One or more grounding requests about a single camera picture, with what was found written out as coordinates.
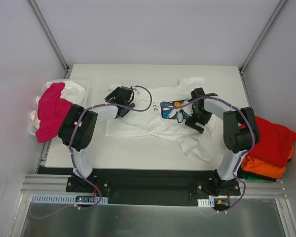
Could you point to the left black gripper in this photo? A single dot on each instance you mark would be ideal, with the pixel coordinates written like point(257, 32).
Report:
point(126, 108)

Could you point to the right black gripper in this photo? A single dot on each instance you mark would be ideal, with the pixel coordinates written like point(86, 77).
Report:
point(195, 124)

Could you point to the white daisy print t-shirt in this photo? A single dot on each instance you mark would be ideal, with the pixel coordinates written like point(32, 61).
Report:
point(162, 112)

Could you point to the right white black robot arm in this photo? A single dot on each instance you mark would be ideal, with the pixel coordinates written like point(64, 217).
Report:
point(240, 134)

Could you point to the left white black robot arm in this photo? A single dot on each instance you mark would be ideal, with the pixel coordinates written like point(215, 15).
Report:
point(77, 128)

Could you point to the white laundry basket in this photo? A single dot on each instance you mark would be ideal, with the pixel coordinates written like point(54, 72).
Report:
point(32, 131)

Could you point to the pale pink white garment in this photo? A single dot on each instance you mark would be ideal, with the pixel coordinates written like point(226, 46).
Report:
point(73, 91)

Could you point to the left aluminium corner profile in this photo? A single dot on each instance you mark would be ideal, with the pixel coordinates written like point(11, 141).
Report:
point(49, 35)

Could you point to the aluminium corner profile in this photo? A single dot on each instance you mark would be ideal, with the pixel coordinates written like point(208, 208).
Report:
point(263, 34)
point(49, 35)

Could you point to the right aluminium corner profile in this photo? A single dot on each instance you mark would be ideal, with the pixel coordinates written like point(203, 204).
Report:
point(263, 34)

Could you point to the magenta t-shirt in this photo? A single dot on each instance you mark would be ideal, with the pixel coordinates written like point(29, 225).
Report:
point(52, 111)

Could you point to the orange folded t-shirt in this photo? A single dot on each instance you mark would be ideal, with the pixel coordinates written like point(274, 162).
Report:
point(254, 166)

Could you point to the black folded garment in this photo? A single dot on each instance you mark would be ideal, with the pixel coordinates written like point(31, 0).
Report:
point(239, 174)

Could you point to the green folded t-shirt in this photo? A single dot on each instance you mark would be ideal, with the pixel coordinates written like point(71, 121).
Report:
point(251, 178)

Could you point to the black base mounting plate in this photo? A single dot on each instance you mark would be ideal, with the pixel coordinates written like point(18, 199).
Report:
point(146, 187)

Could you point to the red folded t-shirt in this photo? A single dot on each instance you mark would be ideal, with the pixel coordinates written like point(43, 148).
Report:
point(275, 143)

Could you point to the right grey cable duct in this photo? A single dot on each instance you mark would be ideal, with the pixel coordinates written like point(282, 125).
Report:
point(210, 202)

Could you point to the grey cable duct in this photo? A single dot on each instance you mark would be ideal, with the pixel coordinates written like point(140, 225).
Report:
point(68, 199)
point(210, 202)

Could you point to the left grey cable duct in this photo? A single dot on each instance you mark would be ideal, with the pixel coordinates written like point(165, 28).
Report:
point(68, 199)

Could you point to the aluminium front rail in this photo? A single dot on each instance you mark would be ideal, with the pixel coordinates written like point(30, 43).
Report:
point(45, 184)

